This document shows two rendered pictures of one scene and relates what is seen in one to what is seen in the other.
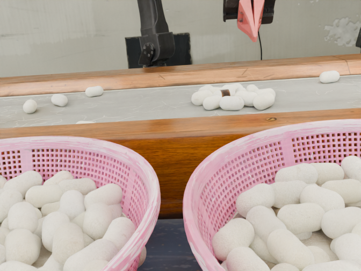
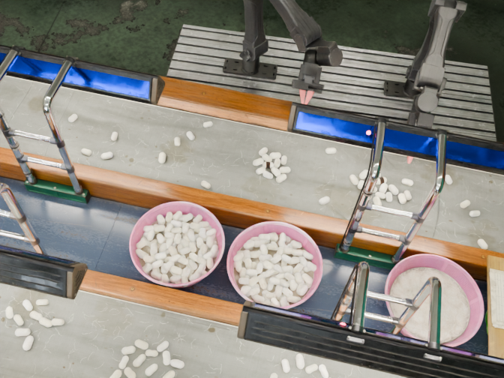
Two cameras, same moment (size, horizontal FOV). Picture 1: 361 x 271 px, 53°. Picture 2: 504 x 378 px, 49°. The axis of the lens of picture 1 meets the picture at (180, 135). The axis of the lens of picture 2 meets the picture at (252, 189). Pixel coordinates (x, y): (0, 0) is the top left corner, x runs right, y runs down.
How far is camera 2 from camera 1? 1.40 m
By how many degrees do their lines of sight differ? 38
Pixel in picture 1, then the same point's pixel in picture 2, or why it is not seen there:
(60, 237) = (202, 250)
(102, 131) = (212, 202)
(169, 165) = (232, 217)
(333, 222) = (260, 259)
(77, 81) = (198, 106)
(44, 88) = (179, 105)
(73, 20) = not seen: outside the picture
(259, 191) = (250, 244)
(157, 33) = (256, 46)
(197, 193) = (232, 248)
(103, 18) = not seen: outside the picture
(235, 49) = not seen: outside the picture
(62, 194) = (199, 227)
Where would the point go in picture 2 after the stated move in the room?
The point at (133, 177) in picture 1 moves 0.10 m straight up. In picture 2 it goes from (219, 232) to (219, 214)
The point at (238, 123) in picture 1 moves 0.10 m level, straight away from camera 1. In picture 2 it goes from (256, 211) to (266, 184)
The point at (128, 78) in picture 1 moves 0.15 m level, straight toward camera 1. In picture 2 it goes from (227, 112) to (226, 148)
